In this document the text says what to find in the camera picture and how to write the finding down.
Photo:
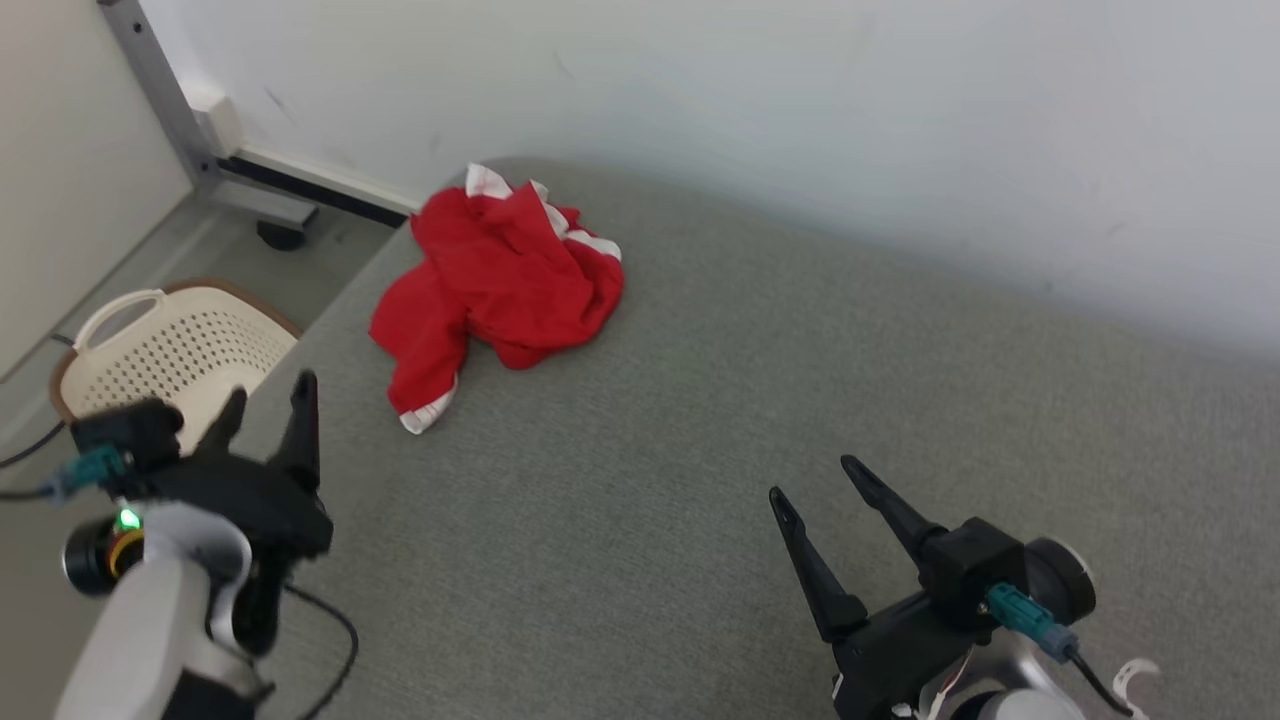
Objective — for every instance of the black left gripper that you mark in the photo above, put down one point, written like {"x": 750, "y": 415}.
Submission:
{"x": 260, "y": 500}

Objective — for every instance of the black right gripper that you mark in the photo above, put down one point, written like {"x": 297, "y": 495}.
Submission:
{"x": 890, "y": 650}

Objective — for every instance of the red garment with white trim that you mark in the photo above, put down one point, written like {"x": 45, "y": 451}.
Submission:
{"x": 500, "y": 280}

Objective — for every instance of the cream perforated laundry basket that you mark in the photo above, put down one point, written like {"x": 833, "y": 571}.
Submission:
{"x": 190, "y": 350}

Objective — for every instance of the black caster wheel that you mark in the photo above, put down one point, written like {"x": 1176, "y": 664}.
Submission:
{"x": 281, "y": 236}

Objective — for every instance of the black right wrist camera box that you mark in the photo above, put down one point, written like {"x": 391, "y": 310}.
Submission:
{"x": 970, "y": 565}

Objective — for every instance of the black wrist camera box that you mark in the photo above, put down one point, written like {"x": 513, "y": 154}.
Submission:
{"x": 970, "y": 565}
{"x": 125, "y": 430}

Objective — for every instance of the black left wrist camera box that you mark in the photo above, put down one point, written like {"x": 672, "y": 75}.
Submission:
{"x": 125, "y": 430}

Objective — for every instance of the white and black rail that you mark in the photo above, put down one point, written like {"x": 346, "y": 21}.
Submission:
{"x": 330, "y": 188}

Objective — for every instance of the grey metal frame post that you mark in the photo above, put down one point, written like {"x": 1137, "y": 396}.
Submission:
{"x": 160, "y": 80}

